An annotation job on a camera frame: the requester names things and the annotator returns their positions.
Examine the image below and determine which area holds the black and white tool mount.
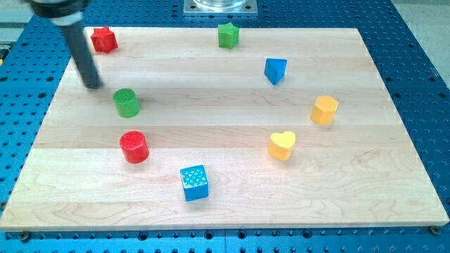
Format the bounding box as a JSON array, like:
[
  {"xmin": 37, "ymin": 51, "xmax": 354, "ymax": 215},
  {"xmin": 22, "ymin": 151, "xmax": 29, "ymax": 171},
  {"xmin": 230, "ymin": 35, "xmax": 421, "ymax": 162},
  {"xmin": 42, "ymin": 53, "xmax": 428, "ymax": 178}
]
[{"xmin": 24, "ymin": 0, "xmax": 90, "ymax": 26}]

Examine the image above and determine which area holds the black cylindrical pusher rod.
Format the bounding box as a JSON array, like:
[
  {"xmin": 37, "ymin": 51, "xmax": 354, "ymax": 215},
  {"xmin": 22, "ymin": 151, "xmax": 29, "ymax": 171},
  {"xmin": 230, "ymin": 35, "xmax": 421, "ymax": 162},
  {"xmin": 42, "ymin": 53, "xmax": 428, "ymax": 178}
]
[{"xmin": 60, "ymin": 21, "xmax": 102, "ymax": 89}]

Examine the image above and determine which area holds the red star block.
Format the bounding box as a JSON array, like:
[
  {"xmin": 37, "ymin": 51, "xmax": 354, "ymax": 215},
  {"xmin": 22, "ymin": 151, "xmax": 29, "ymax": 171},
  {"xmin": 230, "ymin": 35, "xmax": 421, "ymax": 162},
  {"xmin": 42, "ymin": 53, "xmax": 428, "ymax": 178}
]
[{"xmin": 91, "ymin": 26, "xmax": 118, "ymax": 53}]

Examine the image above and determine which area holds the green star block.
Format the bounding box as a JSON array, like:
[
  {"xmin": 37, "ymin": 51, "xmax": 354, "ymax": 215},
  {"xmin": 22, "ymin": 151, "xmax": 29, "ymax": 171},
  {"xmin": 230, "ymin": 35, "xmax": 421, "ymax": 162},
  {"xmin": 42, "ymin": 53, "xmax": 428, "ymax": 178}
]
[{"xmin": 218, "ymin": 22, "xmax": 240, "ymax": 49}]

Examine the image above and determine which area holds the green cylinder block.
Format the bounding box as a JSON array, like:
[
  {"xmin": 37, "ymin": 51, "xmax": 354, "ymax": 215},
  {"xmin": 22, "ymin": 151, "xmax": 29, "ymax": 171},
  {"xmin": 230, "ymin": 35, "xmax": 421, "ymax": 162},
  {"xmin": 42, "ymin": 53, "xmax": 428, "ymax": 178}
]
[{"xmin": 112, "ymin": 89, "xmax": 140, "ymax": 118}]

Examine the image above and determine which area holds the red cylinder block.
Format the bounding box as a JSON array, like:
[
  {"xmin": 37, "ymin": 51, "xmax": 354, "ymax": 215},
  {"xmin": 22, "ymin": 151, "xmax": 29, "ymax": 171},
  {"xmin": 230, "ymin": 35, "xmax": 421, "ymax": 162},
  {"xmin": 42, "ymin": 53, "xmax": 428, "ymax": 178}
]
[{"xmin": 120, "ymin": 131, "xmax": 150, "ymax": 164}]

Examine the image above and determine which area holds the light wooden board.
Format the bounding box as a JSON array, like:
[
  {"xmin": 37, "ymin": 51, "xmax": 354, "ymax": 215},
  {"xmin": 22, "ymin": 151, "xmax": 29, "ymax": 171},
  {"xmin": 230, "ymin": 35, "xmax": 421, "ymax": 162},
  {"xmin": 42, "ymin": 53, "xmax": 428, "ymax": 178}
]
[{"xmin": 1, "ymin": 27, "xmax": 449, "ymax": 231}]

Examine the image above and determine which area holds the blue cube block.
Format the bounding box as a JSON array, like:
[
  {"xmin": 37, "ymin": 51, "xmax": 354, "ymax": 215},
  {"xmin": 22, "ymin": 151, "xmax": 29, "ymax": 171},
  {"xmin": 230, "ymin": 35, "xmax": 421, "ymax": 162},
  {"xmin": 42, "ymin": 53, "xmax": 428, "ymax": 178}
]
[{"xmin": 180, "ymin": 165, "xmax": 209, "ymax": 202}]

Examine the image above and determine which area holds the blue triangle block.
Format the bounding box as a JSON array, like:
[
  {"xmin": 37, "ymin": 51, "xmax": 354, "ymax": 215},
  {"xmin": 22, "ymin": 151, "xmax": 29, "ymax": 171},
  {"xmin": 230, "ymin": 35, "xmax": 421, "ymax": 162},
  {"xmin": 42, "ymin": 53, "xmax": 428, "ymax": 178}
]
[{"xmin": 264, "ymin": 58, "xmax": 288, "ymax": 86}]

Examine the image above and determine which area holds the left board clamp screw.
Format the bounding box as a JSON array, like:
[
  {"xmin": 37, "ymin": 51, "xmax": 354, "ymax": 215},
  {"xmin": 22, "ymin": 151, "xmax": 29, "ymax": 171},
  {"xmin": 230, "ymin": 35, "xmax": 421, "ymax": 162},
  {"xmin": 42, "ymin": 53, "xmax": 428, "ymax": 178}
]
[{"xmin": 18, "ymin": 231, "xmax": 30, "ymax": 242}]

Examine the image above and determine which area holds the board clamp screw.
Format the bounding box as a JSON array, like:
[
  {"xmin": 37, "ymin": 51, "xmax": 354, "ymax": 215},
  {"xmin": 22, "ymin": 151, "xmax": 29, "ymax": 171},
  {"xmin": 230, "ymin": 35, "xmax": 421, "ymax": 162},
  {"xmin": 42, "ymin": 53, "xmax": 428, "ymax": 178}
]
[
  {"xmin": 18, "ymin": 231, "xmax": 30, "ymax": 242},
  {"xmin": 430, "ymin": 226, "xmax": 441, "ymax": 235}
]

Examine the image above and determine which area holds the yellow heart block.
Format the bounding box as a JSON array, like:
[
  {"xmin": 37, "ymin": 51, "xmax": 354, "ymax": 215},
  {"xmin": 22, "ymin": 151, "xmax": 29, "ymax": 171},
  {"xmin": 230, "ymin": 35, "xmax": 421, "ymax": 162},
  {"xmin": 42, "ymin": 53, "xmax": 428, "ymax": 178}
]
[{"xmin": 268, "ymin": 131, "xmax": 296, "ymax": 161}]

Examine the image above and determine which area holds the yellow hexagon block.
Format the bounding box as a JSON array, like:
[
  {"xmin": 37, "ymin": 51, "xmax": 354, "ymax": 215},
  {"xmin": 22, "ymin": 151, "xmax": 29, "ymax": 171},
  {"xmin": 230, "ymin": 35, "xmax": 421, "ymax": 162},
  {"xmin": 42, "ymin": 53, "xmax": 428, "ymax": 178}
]
[{"xmin": 310, "ymin": 96, "xmax": 339, "ymax": 125}]

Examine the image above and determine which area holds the right board clamp screw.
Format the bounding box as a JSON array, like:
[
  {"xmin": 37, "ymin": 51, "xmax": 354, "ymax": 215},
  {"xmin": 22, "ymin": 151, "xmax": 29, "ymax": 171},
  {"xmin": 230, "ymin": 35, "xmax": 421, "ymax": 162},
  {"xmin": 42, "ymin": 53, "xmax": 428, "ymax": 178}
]
[{"xmin": 430, "ymin": 226, "xmax": 441, "ymax": 235}]

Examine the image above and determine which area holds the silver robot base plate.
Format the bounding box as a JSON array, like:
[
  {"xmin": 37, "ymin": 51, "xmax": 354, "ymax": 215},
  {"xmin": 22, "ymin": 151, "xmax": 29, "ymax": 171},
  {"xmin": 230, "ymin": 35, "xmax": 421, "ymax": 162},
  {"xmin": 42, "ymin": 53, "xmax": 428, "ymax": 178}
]
[{"xmin": 182, "ymin": 0, "xmax": 258, "ymax": 16}]

